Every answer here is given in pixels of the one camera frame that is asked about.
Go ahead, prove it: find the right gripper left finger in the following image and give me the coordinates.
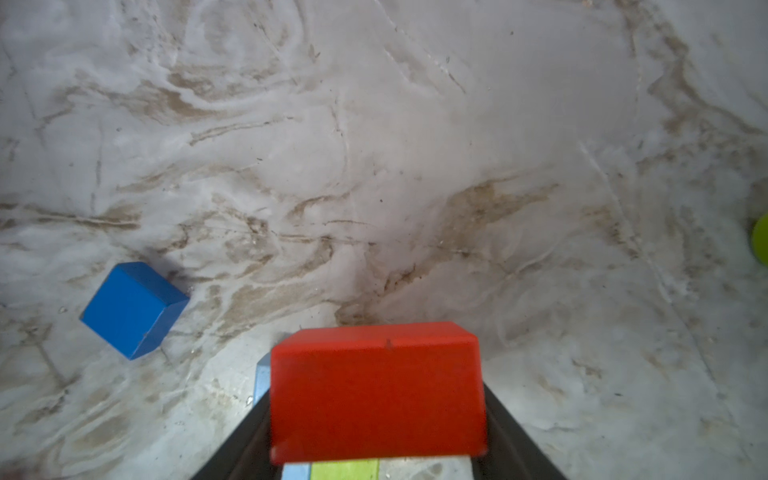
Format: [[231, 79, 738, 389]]
[[192, 392, 272, 480]]

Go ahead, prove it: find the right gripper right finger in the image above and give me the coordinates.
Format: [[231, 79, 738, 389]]
[[471, 384, 566, 480]]

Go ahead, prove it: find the light blue long block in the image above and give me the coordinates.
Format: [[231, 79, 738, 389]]
[[253, 352, 312, 480]]

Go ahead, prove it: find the lime green long block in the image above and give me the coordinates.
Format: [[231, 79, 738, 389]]
[[310, 459, 380, 480]]

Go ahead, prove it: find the red block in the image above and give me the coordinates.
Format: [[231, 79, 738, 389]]
[[269, 322, 488, 464]]

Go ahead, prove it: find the lime green cylinder block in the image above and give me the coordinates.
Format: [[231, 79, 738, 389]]
[[750, 214, 768, 266]]

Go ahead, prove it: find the blue cube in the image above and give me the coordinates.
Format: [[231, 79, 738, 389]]
[[81, 262, 190, 360]]

